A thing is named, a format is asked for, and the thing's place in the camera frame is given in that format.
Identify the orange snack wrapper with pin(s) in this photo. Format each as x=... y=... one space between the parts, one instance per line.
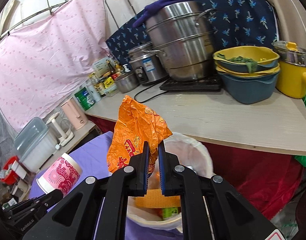
x=136 y=124

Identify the small steel pot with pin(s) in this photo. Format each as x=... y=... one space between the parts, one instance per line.
x=127 y=82

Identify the yellow blue stacked basins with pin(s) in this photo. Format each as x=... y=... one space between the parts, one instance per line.
x=249 y=73

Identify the soy sauce bottle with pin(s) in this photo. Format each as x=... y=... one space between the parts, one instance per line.
x=113 y=74

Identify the yellow pot with lid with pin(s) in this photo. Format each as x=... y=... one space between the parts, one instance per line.
x=292 y=77

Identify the black induction cooker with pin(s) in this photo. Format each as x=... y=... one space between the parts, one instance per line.
x=210 y=84

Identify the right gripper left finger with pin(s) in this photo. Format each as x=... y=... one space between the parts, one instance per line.
x=96 y=208

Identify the white dish rack with lid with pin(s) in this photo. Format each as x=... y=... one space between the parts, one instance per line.
x=35 y=144

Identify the purple tablecloth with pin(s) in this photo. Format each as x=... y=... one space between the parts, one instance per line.
x=91 y=157

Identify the glass electric kettle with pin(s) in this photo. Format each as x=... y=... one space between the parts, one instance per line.
x=61 y=128

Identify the large steel steamer pot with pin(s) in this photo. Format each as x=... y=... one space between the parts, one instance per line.
x=182 y=37

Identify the green tin can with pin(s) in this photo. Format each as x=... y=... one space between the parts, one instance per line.
x=84 y=98

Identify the pink white paper cup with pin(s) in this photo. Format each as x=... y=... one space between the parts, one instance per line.
x=63 y=174

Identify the red plastic basin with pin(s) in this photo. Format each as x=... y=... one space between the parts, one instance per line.
x=7 y=175

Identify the white thermos bottle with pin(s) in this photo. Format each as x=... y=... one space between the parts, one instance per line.
x=92 y=90

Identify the green wasabi box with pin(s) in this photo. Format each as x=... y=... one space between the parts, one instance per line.
x=169 y=212

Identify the orange foam net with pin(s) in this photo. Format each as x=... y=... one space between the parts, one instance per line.
x=155 y=200

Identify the red skirt cloth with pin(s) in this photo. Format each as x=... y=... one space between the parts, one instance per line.
x=267 y=180

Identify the white lined trash bin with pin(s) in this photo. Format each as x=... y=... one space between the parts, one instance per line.
x=182 y=161

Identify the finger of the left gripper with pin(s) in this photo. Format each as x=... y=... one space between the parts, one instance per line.
x=32 y=206

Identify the silver rice cooker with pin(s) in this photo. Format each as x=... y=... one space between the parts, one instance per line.
x=146 y=64

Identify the navy patterned cloth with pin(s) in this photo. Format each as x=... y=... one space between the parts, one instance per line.
x=236 y=23

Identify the pink dotted curtain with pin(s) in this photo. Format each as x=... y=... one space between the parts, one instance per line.
x=45 y=62

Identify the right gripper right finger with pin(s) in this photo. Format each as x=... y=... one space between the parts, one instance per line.
x=211 y=208

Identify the pink electric kettle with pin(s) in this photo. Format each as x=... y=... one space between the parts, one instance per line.
x=74 y=113

